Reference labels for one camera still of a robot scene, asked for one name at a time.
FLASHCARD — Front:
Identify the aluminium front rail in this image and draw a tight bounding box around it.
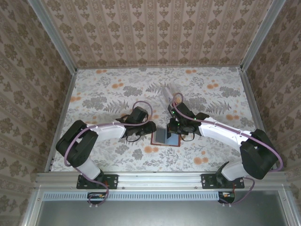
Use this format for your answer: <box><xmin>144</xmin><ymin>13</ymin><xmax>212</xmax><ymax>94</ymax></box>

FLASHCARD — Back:
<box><xmin>34</xmin><ymin>171</ymin><xmax>289</xmax><ymax>191</ymax></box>

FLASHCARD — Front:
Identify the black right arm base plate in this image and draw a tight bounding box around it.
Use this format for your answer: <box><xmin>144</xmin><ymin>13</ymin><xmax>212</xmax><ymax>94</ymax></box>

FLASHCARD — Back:
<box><xmin>201</xmin><ymin>173</ymin><xmax>246</xmax><ymax>190</ymax></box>

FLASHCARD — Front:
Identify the black cable connector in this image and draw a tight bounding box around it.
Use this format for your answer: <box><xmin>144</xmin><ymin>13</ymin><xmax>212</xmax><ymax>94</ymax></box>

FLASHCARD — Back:
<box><xmin>218</xmin><ymin>192</ymin><xmax>236</xmax><ymax>204</ymax></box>
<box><xmin>87</xmin><ymin>192</ymin><xmax>107</xmax><ymax>205</ymax></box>

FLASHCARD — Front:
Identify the clear acrylic card box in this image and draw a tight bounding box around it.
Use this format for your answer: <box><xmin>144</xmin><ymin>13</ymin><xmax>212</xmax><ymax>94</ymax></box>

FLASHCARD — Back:
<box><xmin>158</xmin><ymin>82</ymin><xmax>182</xmax><ymax>109</ymax></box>

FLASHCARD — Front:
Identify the grey metal panel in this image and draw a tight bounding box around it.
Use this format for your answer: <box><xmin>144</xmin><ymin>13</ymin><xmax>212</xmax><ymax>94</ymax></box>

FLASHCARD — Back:
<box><xmin>22</xmin><ymin>188</ymin><xmax>296</xmax><ymax>226</ymax></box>

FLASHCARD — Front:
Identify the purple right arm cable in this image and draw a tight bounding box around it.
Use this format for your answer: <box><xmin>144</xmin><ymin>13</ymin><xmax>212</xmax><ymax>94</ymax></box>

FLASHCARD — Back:
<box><xmin>170</xmin><ymin>92</ymin><xmax>284</xmax><ymax>208</ymax></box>

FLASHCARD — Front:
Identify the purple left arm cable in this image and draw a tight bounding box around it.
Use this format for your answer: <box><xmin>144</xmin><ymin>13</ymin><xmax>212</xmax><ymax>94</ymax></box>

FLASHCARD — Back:
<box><xmin>63</xmin><ymin>101</ymin><xmax>154</xmax><ymax>208</ymax></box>

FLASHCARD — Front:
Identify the aluminium frame post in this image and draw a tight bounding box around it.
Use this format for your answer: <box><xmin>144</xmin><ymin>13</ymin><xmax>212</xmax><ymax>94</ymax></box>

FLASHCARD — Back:
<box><xmin>239</xmin><ymin>0</ymin><xmax>287</xmax><ymax>71</ymax></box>
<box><xmin>27</xmin><ymin>0</ymin><xmax>79</xmax><ymax>73</ymax></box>

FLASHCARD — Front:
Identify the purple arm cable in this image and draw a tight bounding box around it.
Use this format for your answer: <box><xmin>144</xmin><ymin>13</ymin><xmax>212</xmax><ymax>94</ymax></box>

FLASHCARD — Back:
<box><xmin>170</xmin><ymin>92</ymin><xmax>284</xmax><ymax>208</ymax></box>
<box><xmin>63</xmin><ymin>101</ymin><xmax>154</xmax><ymax>208</ymax></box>

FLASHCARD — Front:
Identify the brown leather card holder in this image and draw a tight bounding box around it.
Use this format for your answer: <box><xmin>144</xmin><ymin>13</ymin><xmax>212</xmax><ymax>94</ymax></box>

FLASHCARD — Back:
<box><xmin>150</xmin><ymin>127</ymin><xmax>181</xmax><ymax>147</ymax></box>

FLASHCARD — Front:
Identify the single black card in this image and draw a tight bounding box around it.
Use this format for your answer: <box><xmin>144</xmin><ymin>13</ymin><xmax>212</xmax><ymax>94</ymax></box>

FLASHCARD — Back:
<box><xmin>155</xmin><ymin>128</ymin><xmax>168</xmax><ymax>144</ymax></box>

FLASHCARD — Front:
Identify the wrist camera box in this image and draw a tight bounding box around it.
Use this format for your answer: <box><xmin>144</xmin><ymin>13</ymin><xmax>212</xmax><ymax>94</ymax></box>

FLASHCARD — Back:
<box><xmin>168</xmin><ymin>102</ymin><xmax>191</xmax><ymax>119</ymax></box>
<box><xmin>130</xmin><ymin>106</ymin><xmax>149</xmax><ymax>122</ymax></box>

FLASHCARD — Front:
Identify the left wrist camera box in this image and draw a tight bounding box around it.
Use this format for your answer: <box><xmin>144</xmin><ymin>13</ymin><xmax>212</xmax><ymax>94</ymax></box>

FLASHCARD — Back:
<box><xmin>130</xmin><ymin>106</ymin><xmax>149</xmax><ymax>122</ymax></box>

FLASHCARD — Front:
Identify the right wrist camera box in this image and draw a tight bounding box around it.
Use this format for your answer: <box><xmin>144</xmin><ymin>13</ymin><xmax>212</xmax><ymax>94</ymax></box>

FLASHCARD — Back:
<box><xmin>168</xmin><ymin>102</ymin><xmax>191</xmax><ymax>119</ymax></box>

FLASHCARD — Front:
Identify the aluminium table side rail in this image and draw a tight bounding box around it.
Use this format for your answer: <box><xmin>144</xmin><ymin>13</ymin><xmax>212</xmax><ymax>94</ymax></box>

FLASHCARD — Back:
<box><xmin>239</xmin><ymin>67</ymin><xmax>278</xmax><ymax>171</ymax></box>
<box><xmin>44</xmin><ymin>69</ymin><xmax>78</xmax><ymax>172</ymax></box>

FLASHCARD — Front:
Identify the slotted grey cable duct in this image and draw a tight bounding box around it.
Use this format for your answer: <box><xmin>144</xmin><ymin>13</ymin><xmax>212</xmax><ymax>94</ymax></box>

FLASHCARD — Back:
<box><xmin>43</xmin><ymin>191</ymin><xmax>236</xmax><ymax>201</ymax></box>

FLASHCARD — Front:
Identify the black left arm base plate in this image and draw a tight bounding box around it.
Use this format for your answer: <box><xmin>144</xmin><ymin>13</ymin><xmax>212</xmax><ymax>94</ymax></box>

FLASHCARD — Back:
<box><xmin>76</xmin><ymin>173</ymin><xmax>119</xmax><ymax>190</ymax></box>

